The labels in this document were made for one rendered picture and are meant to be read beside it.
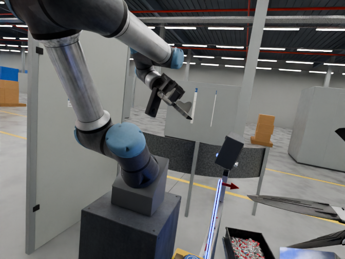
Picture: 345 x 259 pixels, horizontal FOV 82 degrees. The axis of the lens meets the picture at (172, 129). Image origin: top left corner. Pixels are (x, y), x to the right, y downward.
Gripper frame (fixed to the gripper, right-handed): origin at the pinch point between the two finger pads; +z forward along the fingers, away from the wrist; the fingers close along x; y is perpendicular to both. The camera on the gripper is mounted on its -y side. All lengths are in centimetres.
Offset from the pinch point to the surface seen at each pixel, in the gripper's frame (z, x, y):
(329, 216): 49, 13, 7
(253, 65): -205, 349, 164
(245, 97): -177, 374, 100
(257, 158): -25, 216, 10
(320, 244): 54, 32, -2
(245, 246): 40, 43, -26
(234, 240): 36, 43, -28
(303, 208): 43.9, 12.6, 3.4
